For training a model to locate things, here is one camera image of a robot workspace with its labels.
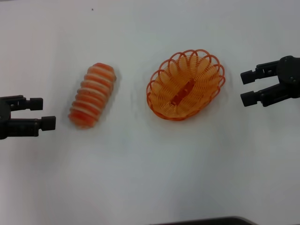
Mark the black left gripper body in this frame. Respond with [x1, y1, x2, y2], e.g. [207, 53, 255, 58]
[0, 96, 13, 140]

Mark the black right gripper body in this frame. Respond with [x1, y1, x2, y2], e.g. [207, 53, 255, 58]
[276, 55, 300, 100]

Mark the orange woven plastic basket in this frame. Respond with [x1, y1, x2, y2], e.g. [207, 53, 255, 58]
[146, 49, 226, 122]

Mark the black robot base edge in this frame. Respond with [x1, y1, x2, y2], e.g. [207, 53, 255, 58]
[150, 216, 256, 225]

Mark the orange white striped bread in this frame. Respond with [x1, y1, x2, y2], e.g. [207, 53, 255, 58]
[67, 62, 117, 129]

